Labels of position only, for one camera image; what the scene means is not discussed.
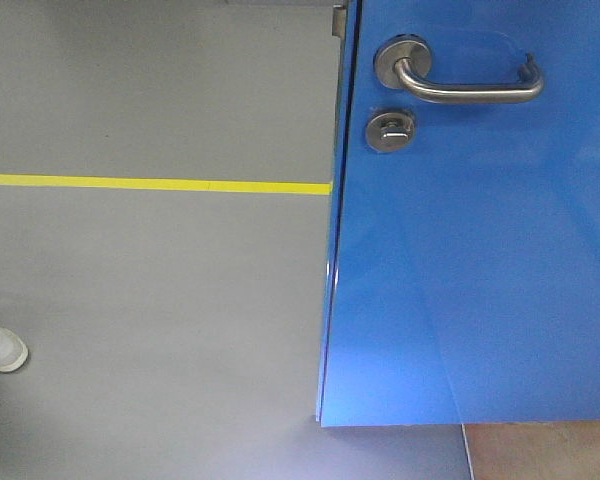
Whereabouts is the blue door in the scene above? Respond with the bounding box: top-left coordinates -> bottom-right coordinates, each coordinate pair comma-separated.
317,1 -> 600,427

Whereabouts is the steel door handle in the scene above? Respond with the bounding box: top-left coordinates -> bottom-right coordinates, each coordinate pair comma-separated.
373,35 -> 545,105

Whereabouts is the steel thumb turn lock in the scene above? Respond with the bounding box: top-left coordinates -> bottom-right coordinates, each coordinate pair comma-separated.
365,110 -> 416,153

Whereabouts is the steel latch plate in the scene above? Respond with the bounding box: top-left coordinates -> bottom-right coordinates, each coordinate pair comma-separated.
332,5 -> 347,40

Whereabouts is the white shoe right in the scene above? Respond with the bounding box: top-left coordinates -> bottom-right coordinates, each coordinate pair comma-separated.
0,326 -> 29,373

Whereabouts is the plywood base platform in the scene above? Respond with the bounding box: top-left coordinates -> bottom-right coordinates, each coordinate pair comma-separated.
464,421 -> 600,479

